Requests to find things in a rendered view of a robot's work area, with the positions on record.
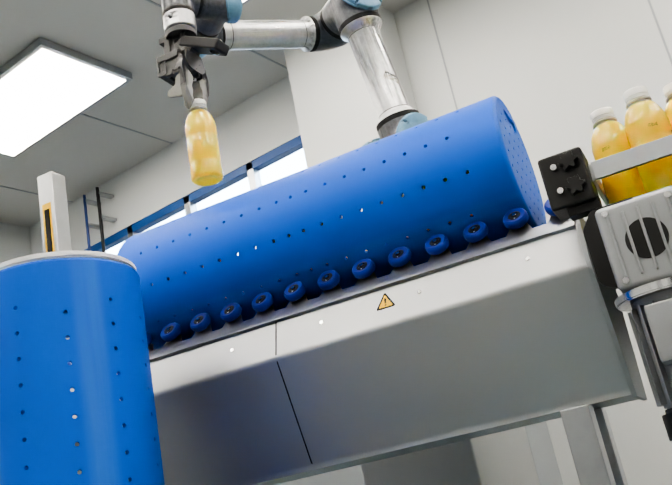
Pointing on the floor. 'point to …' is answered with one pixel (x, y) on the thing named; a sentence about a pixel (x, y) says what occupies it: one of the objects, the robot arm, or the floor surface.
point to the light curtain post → (54, 212)
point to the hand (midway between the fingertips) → (197, 105)
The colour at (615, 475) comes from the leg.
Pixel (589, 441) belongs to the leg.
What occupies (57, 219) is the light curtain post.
